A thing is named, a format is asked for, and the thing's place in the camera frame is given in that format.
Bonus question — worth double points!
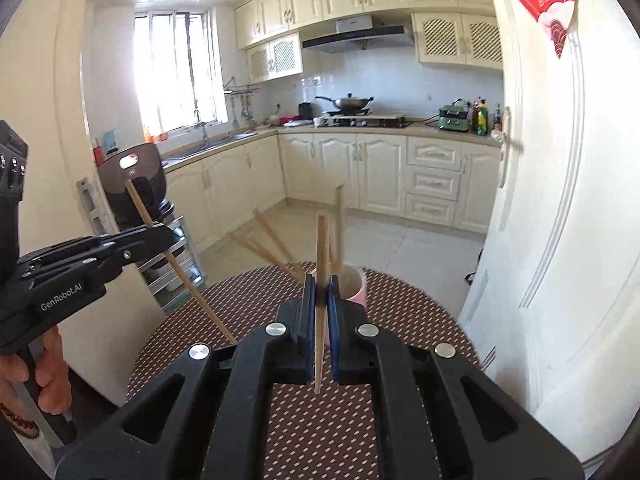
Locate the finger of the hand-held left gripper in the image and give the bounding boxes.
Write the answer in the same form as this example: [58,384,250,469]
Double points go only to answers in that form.
[30,232,177,287]
[20,224,174,274]

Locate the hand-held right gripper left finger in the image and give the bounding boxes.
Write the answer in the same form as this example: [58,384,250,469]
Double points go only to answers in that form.
[55,274,317,480]

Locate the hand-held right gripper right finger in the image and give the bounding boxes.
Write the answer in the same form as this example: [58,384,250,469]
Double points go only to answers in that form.
[326,282,586,480]

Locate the pink cup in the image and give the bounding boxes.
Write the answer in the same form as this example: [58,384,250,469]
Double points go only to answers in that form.
[306,265,370,353]

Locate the single wooden chopstick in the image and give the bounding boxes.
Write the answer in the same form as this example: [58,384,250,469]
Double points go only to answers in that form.
[124,180,239,346]
[313,213,331,395]

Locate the bunch of wooden chopsticks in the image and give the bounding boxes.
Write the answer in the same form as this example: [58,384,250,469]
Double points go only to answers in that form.
[230,184,347,286]

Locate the hanging kitchen utensils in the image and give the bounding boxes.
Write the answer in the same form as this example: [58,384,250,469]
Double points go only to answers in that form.
[229,94,256,129]

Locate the person's left hand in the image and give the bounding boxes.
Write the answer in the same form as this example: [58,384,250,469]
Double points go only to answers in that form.
[0,327,72,413]

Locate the metal door latch plate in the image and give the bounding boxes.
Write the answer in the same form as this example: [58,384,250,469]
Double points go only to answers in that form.
[77,177,109,236]

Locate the metal storage rack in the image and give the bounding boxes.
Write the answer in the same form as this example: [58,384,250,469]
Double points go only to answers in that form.
[142,214,206,307]

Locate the brown polka dot tablecloth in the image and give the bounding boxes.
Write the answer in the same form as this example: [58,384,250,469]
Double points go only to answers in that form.
[125,261,482,480]

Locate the cream base cabinets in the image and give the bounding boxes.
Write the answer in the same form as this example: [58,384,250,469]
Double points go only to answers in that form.
[162,131,504,257]

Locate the kitchen sink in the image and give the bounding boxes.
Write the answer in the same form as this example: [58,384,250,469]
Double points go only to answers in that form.
[170,132,257,156]

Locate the chrome faucet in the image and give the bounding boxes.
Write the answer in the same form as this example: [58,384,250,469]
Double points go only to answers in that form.
[193,109,211,147]

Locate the kitchen window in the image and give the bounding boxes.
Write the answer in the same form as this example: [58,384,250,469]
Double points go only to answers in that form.
[134,9,221,137]

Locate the gas stove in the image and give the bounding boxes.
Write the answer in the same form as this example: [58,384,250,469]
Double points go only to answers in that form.
[325,114,414,129]

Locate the black wok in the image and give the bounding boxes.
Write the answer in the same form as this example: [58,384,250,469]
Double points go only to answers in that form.
[315,92,375,114]

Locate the green countertop cooker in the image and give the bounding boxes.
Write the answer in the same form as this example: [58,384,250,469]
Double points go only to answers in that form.
[438,99,471,132]

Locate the cream lattice door cabinet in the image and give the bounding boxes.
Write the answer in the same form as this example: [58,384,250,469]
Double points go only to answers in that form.
[246,31,305,85]
[412,11,504,71]

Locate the white panel door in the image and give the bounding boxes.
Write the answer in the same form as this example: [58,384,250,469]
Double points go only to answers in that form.
[457,0,640,461]

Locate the range hood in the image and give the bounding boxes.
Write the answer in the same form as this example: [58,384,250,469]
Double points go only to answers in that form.
[301,15,415,55]

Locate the brown beaded bracelet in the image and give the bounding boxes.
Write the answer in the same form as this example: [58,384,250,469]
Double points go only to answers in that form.
[0,402,42,439]

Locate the metal utensil rail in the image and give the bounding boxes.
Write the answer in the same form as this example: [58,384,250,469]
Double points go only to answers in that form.
[223,75,261,96]

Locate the silver door handle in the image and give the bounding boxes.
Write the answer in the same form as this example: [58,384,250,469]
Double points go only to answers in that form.
[497,106,526,189]

